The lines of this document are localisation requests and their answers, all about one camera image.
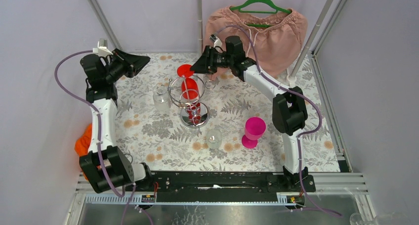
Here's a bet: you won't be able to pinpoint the chrome wire glass rack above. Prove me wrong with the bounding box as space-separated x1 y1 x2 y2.
168 74 210 129

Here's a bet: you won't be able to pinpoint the green clothes hanger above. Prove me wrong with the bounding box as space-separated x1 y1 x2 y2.
229 0 293 29

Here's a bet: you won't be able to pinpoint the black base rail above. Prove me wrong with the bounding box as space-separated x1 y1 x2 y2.
122 164 317 205

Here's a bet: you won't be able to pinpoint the floral table mat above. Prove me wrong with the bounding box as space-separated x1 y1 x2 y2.
99 52 341 173

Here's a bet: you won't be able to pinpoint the clear glass bottom corner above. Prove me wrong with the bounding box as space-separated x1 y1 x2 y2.
349 213 367 225

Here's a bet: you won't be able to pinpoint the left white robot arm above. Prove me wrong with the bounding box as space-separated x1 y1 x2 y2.
79 48 153 193

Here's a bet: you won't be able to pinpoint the clear wine glass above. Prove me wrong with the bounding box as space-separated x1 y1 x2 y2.
153 85 171 114
206 129 222 149

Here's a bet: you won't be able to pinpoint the red plastic wine glass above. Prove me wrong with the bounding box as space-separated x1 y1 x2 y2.
176 64 199 121

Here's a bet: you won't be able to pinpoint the pink drawstring shorts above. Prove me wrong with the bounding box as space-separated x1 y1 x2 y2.
203 7 308 78

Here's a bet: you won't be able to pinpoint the pink plastic wine glass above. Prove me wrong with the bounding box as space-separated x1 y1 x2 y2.
242 117 266 149

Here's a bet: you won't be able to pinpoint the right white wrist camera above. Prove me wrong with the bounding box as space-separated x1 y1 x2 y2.
209 34 222 48

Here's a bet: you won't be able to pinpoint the orange cloth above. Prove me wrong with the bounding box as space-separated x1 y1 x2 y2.
74 123 94 181

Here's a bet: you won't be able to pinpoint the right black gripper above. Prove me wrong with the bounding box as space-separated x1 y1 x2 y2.
189 46 233 76

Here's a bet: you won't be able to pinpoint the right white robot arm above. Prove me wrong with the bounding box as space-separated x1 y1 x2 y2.
190 36 311 193

